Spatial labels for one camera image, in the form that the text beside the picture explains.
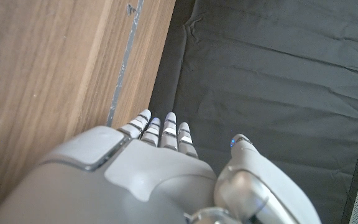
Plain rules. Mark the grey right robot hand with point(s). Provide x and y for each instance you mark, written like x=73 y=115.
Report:
x=141 y=180

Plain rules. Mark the grey tape outline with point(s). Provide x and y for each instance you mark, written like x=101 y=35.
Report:
x=124 y=59

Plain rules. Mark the black backdrop cloth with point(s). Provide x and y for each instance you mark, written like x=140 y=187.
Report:
x=275 y=77

